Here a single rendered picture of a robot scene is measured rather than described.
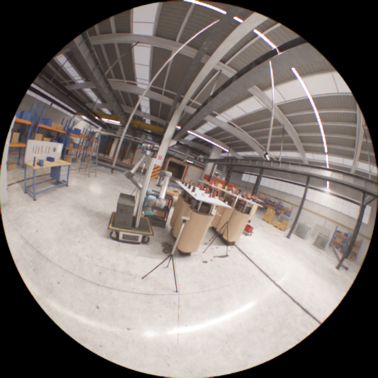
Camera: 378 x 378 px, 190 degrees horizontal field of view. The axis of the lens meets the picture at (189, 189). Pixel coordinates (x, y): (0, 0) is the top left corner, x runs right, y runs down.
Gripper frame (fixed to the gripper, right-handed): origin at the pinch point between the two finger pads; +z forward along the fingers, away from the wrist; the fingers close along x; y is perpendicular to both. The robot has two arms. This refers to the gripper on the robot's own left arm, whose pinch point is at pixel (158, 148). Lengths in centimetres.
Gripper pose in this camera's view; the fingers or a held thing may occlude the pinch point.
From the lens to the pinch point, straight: 245.6
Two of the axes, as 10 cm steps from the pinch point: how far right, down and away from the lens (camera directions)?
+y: 0.1, -9.9, 1.3
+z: 9.1, 0.6, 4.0
